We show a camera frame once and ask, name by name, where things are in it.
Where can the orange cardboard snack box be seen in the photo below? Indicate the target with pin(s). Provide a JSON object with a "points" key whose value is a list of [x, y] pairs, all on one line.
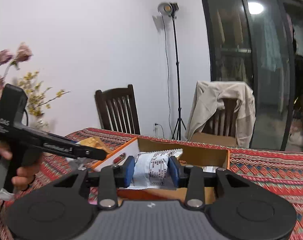
{"points": [[193, 154]]}

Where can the wooden chair with jacket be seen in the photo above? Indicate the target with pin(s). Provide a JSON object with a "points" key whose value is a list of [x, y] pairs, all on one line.
{"points": [[221, 127]]}

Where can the red patterned tablecloth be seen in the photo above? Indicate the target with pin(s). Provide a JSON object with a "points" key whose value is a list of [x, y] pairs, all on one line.
{"points": [[279, 172]]}

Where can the white printed snack packet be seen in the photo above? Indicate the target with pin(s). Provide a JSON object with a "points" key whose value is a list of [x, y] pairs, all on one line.
{"points": [[151, 170]]}

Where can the beige jacket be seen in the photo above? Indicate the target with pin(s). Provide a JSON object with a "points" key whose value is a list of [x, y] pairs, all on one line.
{"points": [[208, 98]]}

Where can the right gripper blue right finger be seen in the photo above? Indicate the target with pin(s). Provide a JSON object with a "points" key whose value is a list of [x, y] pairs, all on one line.
{"points": [[180, 175]]}

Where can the person's left hand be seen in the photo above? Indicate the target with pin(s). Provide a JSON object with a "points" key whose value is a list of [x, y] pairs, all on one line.
{"points": [[25, 174]]}

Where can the dark glass sliding door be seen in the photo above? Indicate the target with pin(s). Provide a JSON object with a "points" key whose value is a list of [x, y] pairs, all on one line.
{"points": [[260, 42]]}

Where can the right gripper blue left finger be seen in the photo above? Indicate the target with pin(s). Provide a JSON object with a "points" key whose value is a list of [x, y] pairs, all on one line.
{"points": [[123, 174]]}

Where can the yellow snack packet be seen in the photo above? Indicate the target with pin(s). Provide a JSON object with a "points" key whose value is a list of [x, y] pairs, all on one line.
{"points": [[95, 142]]}

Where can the dark wooden chair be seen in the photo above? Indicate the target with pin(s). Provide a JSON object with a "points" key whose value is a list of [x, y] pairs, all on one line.
{"points": [[117, 110]]}

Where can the yellow flower branches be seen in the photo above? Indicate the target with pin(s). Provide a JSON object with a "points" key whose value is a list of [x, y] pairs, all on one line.
{"points": [[37, 100]]}

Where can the dried pink roses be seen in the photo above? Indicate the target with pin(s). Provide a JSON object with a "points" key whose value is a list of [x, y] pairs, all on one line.
{"points": [[9, 60]]}

